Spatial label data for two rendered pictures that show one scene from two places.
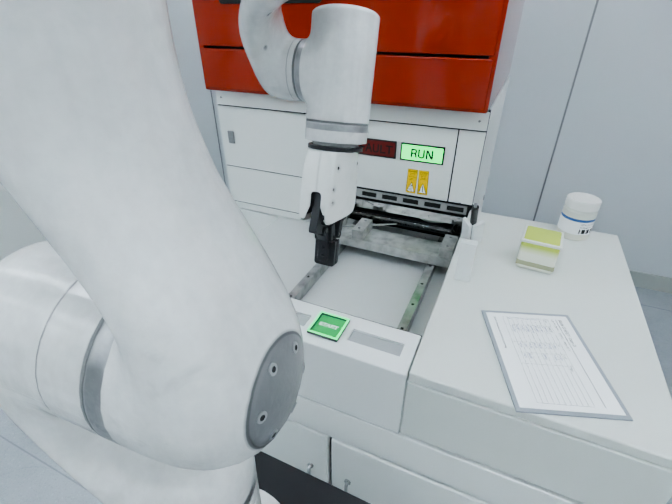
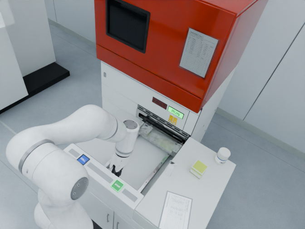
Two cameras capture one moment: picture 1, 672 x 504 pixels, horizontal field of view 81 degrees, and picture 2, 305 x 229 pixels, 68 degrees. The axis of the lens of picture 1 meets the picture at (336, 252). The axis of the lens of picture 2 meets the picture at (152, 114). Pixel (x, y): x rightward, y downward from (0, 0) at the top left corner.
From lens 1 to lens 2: 74 cm
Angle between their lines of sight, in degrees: 14
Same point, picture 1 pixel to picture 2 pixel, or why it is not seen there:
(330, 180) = (118, 164)
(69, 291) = not seen: hidden behind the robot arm
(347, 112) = (125, 151)
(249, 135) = (112, 77)
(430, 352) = (143, 203)
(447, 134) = (185, 110)
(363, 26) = (131, 135)
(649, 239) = (299, 133)
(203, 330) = not seen: outside the picture
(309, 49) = not seen: hidden behind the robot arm
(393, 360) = (132, 203)
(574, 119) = (281, 70)
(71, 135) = (60, 221)
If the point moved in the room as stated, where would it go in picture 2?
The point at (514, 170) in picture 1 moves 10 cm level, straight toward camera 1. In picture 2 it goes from (247, 84) to (244, 88)
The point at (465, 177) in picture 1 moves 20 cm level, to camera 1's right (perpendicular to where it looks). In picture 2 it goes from (189, 126) to (219, 132)
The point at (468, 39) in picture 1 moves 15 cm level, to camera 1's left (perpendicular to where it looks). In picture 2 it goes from (194, 90) to (167, 84)
